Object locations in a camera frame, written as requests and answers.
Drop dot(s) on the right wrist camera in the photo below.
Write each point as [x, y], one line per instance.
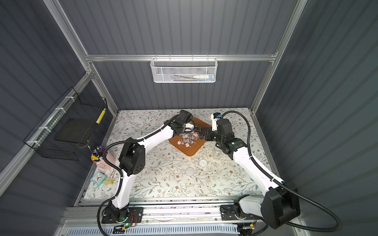
[214, 118]

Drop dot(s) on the yellow sticky note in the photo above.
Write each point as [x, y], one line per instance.
[108, 181]

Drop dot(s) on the clear candy jar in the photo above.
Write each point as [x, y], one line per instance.
[216, 153]
[189, 128]

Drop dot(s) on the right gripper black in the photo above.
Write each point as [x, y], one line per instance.
[206, 135]

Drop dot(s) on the pile of colourful lollipops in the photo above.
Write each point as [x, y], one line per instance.
[188, 139]

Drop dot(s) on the brown wooden tray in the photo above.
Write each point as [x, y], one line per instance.
[187, 151]

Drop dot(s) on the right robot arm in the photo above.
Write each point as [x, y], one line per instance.
[277, 206]

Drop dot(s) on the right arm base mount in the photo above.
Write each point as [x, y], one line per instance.
[233, 212]

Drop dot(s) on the teal small clock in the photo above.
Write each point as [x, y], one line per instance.
[98, 178]

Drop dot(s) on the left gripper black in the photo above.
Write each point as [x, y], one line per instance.
[190, 128]

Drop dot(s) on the yellow tag on basket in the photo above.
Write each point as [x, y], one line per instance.
[101, 115]

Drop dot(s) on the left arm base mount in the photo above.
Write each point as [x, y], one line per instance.
[128, 215]

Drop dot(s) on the black wire basket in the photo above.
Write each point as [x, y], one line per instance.
[68, 130]

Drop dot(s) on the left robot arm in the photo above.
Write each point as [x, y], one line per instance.
[132, 158]

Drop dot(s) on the pink pen cup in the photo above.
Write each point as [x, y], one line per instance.
[97, 158]

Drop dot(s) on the white wire mesh basket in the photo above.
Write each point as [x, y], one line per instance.
[162, 69]

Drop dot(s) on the pens in white basket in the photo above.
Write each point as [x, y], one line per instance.
[194, 77]

